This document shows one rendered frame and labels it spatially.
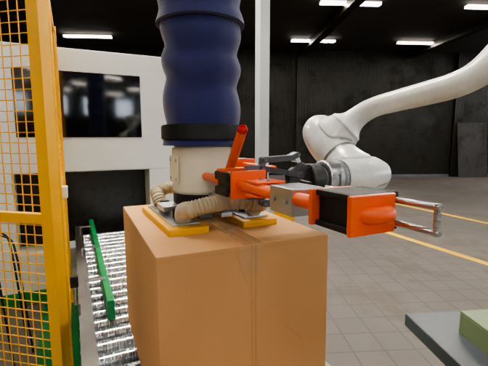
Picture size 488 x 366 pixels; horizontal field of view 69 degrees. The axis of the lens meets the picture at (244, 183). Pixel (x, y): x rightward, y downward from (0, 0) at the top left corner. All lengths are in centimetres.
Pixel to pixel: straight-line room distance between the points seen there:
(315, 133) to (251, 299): 48
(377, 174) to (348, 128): 15
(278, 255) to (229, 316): 16
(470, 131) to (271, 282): 1318
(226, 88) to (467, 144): 1294
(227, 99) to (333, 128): 29
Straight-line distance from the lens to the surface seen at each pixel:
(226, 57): 96
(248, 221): 91
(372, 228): 47
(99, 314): 176
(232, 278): 76
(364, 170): 91
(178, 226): 86
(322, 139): 99
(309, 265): 85
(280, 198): 58
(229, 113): 94
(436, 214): 46
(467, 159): 1365
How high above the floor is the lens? 130
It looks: 7 degrees down
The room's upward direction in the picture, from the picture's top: straight up
